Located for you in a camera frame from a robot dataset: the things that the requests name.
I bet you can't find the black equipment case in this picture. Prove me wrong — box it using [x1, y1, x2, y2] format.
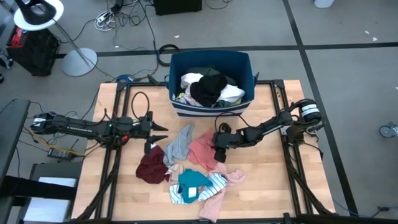
[5, 26, 62, 77]

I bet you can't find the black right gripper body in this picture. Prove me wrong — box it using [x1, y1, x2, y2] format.
[212, 129, 243, 151]

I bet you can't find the white power strip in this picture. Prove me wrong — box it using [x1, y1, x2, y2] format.
[94, 9, 118, 32]

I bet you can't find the black aluminium frame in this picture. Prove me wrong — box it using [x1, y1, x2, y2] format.
[70, 79, 337, 224]

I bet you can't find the black box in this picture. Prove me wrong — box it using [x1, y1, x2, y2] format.
[152, 0, 203, 16]

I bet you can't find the maroon garment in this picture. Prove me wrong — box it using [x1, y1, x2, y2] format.
[135, 144, 171, 185]

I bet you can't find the pale grey garment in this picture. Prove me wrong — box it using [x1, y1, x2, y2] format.
[162, 123, 195, 167]

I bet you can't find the navy white striped fabric bin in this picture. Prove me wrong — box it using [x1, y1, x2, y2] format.
[164, 49, 260, 118]

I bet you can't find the coiled blue cable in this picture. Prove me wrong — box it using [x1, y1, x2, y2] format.
[116, 73, 137, 84]

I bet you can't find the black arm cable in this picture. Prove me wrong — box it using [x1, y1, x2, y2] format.
[130, 90, 151, 121]
[213, 111, 253, 134]

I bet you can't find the salmon garment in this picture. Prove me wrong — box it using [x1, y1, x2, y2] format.
[187, 128, 220, 172]

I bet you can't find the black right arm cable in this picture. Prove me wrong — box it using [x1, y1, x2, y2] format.
[213, 111, 253, 134]

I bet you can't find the red tool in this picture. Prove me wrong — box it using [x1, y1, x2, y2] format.
[8, 27, 25, 48]

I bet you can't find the coiled black cable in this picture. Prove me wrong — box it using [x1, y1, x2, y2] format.
[157, 44, 181, 67]

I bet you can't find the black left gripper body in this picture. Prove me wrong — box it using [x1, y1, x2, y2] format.
[132, 111, 154, 141]

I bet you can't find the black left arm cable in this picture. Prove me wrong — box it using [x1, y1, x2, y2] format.
[130, 90, 151, 121]

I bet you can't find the pale pink ribbed garment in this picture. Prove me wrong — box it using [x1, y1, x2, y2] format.
[198, 161, 248, 223]

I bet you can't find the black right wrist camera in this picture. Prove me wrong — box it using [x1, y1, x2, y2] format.
[213, 147, 228, 164]

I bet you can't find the white round object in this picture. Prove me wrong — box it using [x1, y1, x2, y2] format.
[313, 0, 336, 9]

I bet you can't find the black power brick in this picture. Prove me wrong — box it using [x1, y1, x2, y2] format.
[46, 147, 76, 162]

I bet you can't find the black garment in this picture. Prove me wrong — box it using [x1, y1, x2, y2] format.
[189, 73, 229, 108]

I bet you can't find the white teal-striped garment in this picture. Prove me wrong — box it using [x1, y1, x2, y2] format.
[168, 172, 229, 206]

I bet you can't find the black headband-shaped object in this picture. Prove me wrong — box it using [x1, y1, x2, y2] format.
[13, 0, 57, 26]

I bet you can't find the teal knit garment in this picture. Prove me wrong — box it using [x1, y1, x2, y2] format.
[177, 168, 214, 205]

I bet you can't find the grey caster wheel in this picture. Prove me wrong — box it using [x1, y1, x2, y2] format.
[378, 121, 398, 139]

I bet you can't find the pale pink red-tipped sock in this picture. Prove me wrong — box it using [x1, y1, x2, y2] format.
[164, 162, 185, 183]

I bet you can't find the black desk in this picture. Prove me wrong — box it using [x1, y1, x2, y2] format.
[0, 98, 31, 187]

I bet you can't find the white pedestal stand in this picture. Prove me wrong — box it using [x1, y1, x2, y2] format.
[12, 0, 98, 78]

